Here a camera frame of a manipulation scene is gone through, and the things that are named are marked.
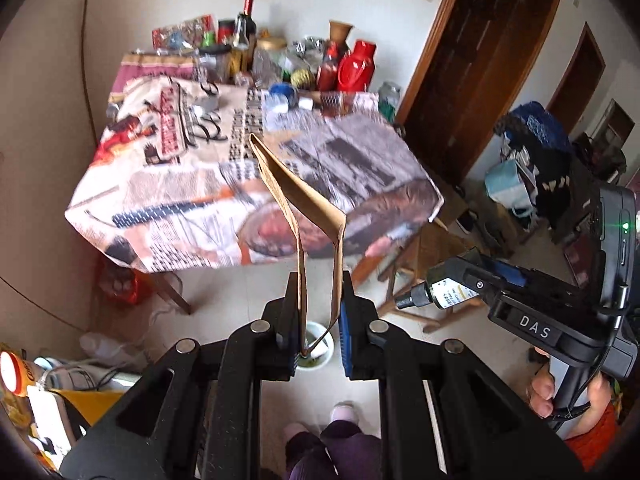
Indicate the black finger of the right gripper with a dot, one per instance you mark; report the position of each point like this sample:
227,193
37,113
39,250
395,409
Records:
482,274

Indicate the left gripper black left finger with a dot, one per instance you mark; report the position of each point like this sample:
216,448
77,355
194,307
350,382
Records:
282,352

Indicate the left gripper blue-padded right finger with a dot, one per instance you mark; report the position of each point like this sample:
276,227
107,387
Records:
360,357

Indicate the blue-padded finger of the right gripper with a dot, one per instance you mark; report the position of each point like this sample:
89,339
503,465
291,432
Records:
531,285

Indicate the small dark labelled bottle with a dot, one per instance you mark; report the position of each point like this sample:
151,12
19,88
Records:
444,294

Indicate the brown cardboard strip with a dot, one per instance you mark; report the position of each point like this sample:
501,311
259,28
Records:
296,198

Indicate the orange sleeve right forearm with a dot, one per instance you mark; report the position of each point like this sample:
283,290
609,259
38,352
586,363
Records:
592,445

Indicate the white trash bowl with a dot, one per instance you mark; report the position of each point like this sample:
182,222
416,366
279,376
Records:
320,342

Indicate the wooden stool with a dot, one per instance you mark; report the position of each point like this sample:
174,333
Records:
405,264

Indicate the light blue bag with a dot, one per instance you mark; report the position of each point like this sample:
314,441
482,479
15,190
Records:
511,186

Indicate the purple trouser legs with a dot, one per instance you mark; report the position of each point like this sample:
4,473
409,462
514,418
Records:
341,450

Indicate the blue knitted cloth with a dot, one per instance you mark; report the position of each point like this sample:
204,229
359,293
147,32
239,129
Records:
532,128

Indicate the printed newspaper-pattern tablecloth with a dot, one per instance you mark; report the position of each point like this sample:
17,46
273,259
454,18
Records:
174,183

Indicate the red thermos jug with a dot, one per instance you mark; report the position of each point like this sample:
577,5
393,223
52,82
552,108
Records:
356,70

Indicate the yellow-green custard apple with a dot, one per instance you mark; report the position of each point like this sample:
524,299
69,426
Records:
302,79

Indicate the red sauce squeeze bottle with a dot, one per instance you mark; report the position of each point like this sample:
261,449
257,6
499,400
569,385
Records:
327,72

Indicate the gold-lid plastic jar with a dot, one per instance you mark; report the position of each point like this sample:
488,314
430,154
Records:
266,69

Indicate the dark wooden door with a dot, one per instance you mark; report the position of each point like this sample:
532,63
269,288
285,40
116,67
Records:
476,59

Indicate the silver foil bag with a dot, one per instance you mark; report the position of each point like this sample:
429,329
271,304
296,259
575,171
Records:
308,47

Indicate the brown ceramic vase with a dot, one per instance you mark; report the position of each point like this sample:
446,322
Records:
338,34

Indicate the green small bottle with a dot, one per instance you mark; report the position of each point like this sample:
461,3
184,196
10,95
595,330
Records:
209,39

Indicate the pink paper bag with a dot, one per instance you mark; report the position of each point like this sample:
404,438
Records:
134,66

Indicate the dark wine bottle red cap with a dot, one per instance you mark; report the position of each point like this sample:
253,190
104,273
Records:
245,28

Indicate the red-black lidded can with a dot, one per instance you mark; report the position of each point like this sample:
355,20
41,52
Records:
225,30

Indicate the red snack bag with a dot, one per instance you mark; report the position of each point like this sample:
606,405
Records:
185,36

